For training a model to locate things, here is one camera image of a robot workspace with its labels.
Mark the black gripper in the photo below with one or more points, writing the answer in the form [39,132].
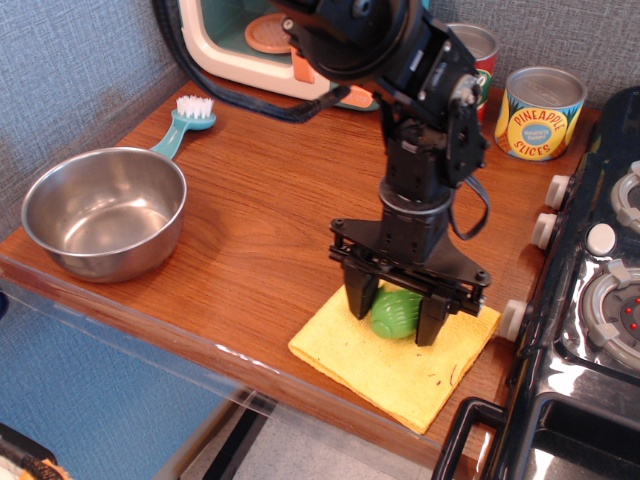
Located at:
[410,249]

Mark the green toy corn cob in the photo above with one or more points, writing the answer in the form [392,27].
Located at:
[395,312]

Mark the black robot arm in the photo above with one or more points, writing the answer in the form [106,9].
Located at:
[424,80]

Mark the teal toy microwave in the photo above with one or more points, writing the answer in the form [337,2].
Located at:
[221,37]

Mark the orange microwave turntable plate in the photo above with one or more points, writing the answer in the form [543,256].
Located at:
[266,34]

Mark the orange fuzzy object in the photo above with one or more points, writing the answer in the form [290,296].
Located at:
[44,470]

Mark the yellow folded cloth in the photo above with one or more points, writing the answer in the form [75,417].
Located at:
[408,382]

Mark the white stove knob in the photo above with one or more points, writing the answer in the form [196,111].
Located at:
[511,319]
[543,229]
[556,191]

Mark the black toy stove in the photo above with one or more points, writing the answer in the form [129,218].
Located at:
[573,406]

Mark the pineapple slices can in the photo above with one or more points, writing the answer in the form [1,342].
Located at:
[539,113]

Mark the tomato sauce can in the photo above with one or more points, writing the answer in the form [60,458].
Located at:
[484,46]

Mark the teal dish brush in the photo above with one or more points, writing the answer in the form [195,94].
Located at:
[192,113]

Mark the stainless steel bowl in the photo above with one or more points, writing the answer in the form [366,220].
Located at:
[108,215]

